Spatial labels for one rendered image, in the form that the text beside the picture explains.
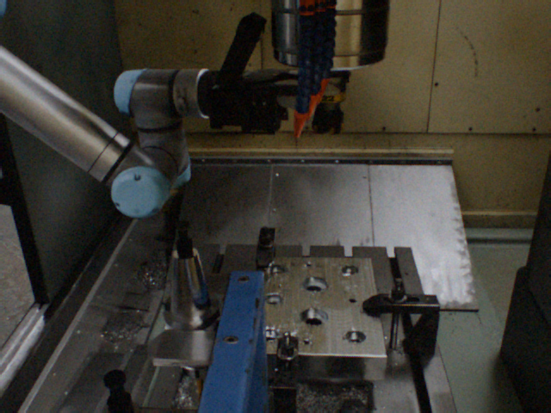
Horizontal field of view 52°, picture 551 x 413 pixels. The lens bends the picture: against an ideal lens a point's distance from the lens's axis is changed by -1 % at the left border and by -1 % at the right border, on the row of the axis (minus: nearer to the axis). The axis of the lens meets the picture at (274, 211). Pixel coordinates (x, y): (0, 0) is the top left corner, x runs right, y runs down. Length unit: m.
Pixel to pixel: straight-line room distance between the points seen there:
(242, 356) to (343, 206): 1.31
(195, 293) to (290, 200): 1.26
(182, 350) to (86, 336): 0.97
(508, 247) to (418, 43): 0.76
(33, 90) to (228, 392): 0.50
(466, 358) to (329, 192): 0.69
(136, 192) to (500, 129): 1.43
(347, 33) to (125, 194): 0.37
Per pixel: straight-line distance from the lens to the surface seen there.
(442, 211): 1.87
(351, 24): 0.74
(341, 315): 1.01
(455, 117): 1.96
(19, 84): 0.85
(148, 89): 0.91
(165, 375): 1.05
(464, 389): 1.46
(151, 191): 0.81
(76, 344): 1.54
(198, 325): 0.62
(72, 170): 1.56
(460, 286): 1.72
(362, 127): 1.93
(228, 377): 0.55
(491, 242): 2.10
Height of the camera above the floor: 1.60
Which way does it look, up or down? 27 degrees down
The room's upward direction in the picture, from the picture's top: 1 degrees counter-clockwise
